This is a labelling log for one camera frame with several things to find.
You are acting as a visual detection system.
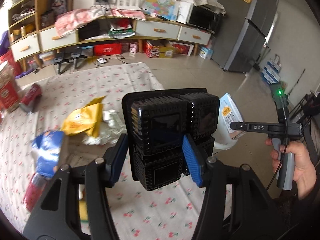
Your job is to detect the silver foil wrapper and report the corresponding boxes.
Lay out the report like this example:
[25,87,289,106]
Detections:
[82,109,126,145]

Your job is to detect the yellow snack wrapper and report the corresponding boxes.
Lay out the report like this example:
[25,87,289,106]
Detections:
[61,96,105,138]

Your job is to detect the black plastic food tray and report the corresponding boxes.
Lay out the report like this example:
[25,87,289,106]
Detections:
[121,88,220,191]

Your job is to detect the blue biscuit box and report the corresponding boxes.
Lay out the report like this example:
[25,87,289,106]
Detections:
[31,130,65,178]

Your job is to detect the yellow green sponge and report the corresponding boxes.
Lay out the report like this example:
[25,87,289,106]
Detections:
[79,199,88,222]

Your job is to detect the person's right hand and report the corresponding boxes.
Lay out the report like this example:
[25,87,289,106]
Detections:
[270,141,319,204]

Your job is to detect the cherry print tablecloth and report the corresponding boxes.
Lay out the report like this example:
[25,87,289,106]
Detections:
[0,62,233,240]

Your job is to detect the stacked blue white boxes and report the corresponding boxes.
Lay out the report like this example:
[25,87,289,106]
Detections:
[261,55,281,85]

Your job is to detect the red snack bag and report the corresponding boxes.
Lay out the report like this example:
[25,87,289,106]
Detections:
[23,172,50,212]

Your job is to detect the red drink can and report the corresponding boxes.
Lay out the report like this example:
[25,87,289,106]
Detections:
[19,83,42,114]

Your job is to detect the red cardboard box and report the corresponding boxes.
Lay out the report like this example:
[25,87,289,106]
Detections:
[94,43,121,56]

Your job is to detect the yellow red snack carton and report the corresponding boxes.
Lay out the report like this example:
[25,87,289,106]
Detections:
[145,40,175,59]

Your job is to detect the peanut jar red label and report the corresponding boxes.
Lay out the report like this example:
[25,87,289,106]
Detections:
[0,61,22,113]

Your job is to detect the grey refrigerator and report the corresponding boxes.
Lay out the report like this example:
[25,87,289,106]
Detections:
[212,0,279,73]

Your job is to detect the black microwave oven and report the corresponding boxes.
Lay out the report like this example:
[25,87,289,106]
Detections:
[187,6,222,33]

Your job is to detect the pink cloth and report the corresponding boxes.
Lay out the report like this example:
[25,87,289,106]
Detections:
[54,8,146,37]

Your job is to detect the colourful map bag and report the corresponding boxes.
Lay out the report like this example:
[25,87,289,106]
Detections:
[140,0,180,22]

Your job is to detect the wooden white tv cabinet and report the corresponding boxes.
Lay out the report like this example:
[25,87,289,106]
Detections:
[8,0,211,61]

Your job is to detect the white slatted rack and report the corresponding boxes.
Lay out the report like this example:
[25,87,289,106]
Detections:
[117,0,141,11]

